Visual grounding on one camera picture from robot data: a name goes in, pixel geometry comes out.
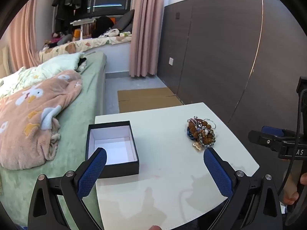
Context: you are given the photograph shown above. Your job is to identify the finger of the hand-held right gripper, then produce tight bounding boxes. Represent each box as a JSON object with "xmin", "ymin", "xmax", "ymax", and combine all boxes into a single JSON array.
[{"xmin": 248, "ymin": 126, "xmax": 298, "ymax": 152}]

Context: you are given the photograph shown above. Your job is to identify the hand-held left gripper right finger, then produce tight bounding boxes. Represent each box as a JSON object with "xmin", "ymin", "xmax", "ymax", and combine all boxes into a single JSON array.
[{"xmin": 203, "ymin": 148, "xmax": 283, "ymax": 230}]

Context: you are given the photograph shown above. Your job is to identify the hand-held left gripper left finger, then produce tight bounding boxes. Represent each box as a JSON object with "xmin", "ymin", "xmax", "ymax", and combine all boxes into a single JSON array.
[{"xmin": 27, "ymin": 147, "xmax": 107, "ymax": 230}]

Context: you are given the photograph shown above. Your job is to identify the black jewelry box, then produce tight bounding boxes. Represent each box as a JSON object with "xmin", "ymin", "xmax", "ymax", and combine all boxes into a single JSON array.
[{"xmin": 85, "ymin": 120, "xmax": 140, "ymax": 179}]

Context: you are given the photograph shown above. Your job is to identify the silver chain bracelet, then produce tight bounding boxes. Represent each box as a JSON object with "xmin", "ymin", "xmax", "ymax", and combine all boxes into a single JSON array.
[{"xmin": 198, "ymin": 129, "xmax": 215, "ymax": 148}]

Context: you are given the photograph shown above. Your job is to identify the blue braided bracelet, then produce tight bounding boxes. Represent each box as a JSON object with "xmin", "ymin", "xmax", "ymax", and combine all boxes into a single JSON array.
[{"xmin": 187, "ymin": 127, "xmax": 199, "ymax": 140}]

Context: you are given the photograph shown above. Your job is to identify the brown wooden bead bracelet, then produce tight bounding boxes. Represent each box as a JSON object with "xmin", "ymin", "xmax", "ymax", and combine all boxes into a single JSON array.
[{"xmin": 188, "ymin": 118, "xmax": 215, "ymax": 144}]

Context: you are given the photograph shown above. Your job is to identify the large silver hoop earring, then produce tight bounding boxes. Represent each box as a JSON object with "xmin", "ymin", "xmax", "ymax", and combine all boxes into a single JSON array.
[{"xmin": 203, "ymin": 118, "xmax": 217, "ymax": 130}]

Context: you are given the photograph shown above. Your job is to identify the person's right hand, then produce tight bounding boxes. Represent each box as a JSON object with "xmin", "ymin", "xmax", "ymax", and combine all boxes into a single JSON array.
[{"xmin": 282, "ymin": 170, "xmax": 307, "ymax": 206}]

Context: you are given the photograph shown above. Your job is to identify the bed with green sheet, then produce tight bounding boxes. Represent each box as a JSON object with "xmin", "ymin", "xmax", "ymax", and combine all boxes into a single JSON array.
[{"xmin": 0, "ymin": 51, "xmax": 107, "ymax": 228}]

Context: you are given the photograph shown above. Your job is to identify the pink printed blanket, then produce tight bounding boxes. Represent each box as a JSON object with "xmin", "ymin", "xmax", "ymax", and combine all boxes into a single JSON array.
[{"xmin": 0, "ymin": 69, "xmax": 83, "ymax": 170}]

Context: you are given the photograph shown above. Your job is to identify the flat cardboard sheet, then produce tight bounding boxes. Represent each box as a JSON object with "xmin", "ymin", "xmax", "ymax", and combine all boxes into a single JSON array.
[{"xmin": 117, "ymin": 87, "xmax": 184, "ymax": 113}]

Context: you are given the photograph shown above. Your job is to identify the floral window seat cushion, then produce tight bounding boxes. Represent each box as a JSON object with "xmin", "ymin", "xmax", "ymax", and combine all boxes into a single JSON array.
[{"xmin": 39, "ymin": 35, "xmax": 132, "ymax": 61}]

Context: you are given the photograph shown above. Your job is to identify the black clothes pile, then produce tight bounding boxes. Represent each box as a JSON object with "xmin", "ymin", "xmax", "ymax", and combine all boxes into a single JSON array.
[{"xmin": 92, "ymin": 16, "xmax": 114, "ymax": 38}]

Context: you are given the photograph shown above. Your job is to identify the pink curtain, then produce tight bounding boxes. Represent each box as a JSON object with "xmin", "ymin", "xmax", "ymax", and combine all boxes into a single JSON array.
[
  {"xmin": 130, "ymin": 0, "xmax": 166, "ymax": 78},
  {"xmin": 8, "ymin": 0, "xmax": 41, "ymax": 72}
]

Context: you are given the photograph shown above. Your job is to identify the white folding stand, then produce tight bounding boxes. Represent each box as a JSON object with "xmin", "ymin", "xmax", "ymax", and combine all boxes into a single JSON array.
[{"xmin": 70, "ymin": 18, "xmax": 96, "ymax": 40}]

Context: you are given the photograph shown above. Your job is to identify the grey pillow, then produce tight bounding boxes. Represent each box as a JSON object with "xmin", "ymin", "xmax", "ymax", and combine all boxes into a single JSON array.
[{"xmin": 111, "ymin": 10, "xmax": 135, "ymax": 33}]

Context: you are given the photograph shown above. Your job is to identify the hanging dark clothes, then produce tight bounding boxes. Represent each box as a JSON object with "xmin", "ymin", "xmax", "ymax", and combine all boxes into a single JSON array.
[{"xmin": 51, "ymin": 0, "xmax": 83, "ymax": 33}]

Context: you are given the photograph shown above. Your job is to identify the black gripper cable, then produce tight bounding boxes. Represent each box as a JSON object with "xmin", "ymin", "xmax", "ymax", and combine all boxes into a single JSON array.
[{"xmin": 277, "ymin": 93, "xmax": 303, "ymax": 196}]

